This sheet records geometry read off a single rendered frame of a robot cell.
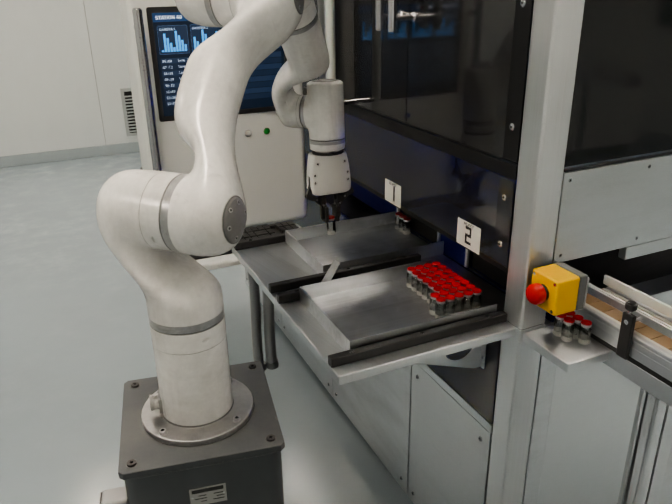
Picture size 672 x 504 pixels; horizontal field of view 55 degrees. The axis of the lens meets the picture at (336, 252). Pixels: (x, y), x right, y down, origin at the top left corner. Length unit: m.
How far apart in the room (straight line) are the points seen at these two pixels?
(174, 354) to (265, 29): 0.53
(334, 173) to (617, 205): 0.62
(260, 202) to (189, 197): 1.18
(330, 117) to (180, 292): 0.64
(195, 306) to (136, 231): 0.14
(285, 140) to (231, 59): 1.04
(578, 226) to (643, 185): 0.17
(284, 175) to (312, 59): 0.79
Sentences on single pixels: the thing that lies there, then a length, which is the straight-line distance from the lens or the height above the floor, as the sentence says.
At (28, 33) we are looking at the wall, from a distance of 6.47.
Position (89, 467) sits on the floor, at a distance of 2.51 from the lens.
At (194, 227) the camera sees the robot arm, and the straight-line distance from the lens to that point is 0.93.
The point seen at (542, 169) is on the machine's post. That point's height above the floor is 1.22.
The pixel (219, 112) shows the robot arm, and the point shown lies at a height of 1.36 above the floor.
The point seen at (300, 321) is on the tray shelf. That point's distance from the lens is 1.38.
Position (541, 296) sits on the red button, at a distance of 1.26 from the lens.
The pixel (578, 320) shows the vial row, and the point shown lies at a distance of 1.36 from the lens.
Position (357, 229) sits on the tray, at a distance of 1.85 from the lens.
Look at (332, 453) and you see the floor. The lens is 2.39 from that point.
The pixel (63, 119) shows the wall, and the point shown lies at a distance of 6.57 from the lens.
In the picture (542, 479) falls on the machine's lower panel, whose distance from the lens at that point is 1.70.
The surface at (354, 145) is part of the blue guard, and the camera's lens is 1.90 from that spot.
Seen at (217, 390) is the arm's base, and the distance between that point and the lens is 1.10.
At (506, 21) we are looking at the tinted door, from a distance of 1.32.
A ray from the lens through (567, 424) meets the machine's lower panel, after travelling 1.64.
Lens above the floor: 1.55
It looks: 23 degrees down
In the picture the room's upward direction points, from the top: 1 degrees counter-clockwise
